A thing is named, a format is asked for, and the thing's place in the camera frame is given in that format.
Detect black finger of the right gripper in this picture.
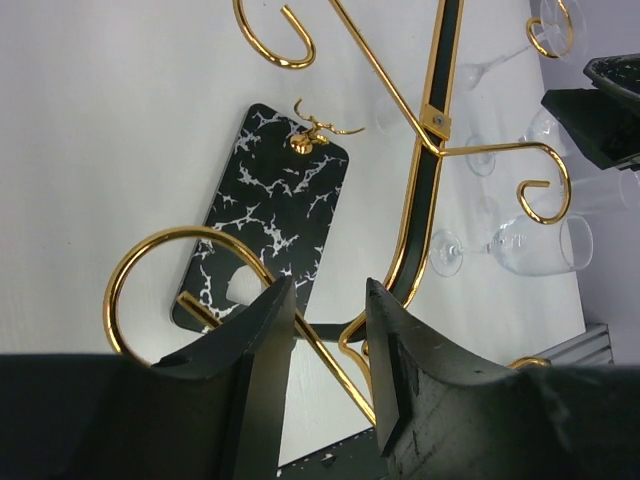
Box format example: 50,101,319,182
541,53,639,172

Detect camera left gripper right finger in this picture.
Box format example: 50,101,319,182
366,279,639,479

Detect camera left gripper left finger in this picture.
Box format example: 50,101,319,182
1,277,295,479

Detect fluted clear champagne glass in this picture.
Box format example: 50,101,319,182
519,107,639,216

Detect black marble rack base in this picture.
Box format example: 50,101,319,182
170,102,351,339

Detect gold wire glass rack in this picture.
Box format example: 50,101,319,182
102,0,574,426

